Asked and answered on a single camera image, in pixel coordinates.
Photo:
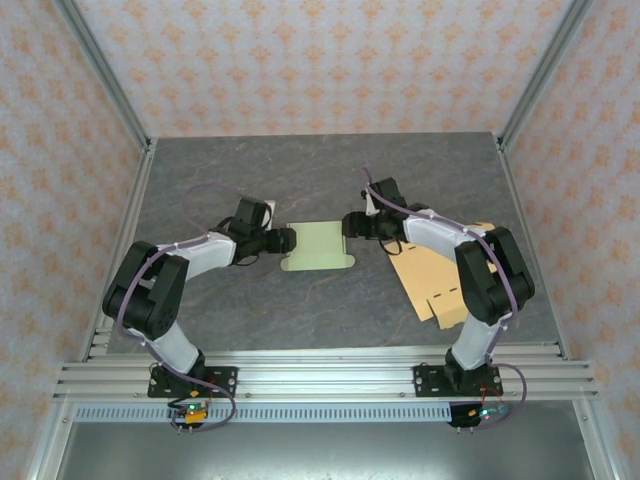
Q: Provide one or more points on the green paper box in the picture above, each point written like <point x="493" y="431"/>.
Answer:
<point x="320" y="245"/>

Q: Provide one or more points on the orange paper box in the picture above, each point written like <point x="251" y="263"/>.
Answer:
<point x="430" y="285"/>

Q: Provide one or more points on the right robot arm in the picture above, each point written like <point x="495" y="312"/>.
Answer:
<point x="495" y="280"/>

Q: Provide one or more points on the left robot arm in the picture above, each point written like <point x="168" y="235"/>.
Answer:
<point x="150" y="295"/>

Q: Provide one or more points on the left controller board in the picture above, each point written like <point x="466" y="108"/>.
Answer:
<point x="191" y="412"/>

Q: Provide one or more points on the controller board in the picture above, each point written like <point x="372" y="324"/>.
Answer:
<point x="482" y="414"/>
<point x="191" y="412"/>

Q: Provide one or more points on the right controller board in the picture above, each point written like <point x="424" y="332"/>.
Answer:
<point x="482" y="414"/>

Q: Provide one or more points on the grey metal sheet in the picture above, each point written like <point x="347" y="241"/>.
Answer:
<point x="325" y="450"/>

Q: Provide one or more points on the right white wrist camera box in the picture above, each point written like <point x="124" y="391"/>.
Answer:
<point x="370" y="205"/>

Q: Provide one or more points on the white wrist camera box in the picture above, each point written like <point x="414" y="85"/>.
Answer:
<point x="370" y="205"/>
<point x="270" y="215"/>

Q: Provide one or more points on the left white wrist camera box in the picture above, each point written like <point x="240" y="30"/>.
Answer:
<point x="270" y="215"/>

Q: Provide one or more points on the left aluminium side rail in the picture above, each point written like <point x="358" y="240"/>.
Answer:
<point x="135" y="200"/>

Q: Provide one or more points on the aluminium side rail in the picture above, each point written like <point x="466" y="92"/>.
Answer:
<point x="135" y="200"/>
<point x="520" y="210"/>

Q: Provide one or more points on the right aluminium side rail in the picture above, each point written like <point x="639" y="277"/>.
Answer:
<point x="520" y="210"/>

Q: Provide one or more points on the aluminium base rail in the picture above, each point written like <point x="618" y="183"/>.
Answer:
<point x="325" y="375"/>

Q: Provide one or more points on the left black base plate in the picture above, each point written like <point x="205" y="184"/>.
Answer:
<point x="222" y="380"/>

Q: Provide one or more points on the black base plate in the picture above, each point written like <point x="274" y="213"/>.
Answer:
<point x="222" y="380"/>
<point x="430" y="380"/>

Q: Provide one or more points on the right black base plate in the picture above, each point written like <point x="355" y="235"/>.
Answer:
<point x="430" y="380"/>

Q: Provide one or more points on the left aluminium frame post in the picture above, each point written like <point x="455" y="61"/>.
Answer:
<point x="105" y="75"/>

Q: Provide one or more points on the aluminium frame post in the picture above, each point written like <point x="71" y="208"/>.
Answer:
<point x="545" y="70"/>
<point x="105" y="75"/>

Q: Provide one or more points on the right aluminium frame post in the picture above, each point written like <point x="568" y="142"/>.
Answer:
<point x="545" y="70"/>

